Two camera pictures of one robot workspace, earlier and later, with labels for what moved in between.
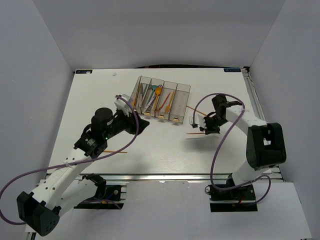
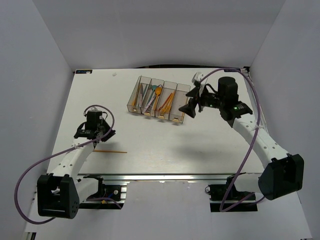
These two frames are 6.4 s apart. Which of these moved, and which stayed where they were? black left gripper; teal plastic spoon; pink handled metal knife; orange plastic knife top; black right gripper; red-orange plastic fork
Moved: black right gripper; black left gripper
Stayed: orange plastic knife top; red-orange plastic fork; teal plastic spoon; pink handled metal knife
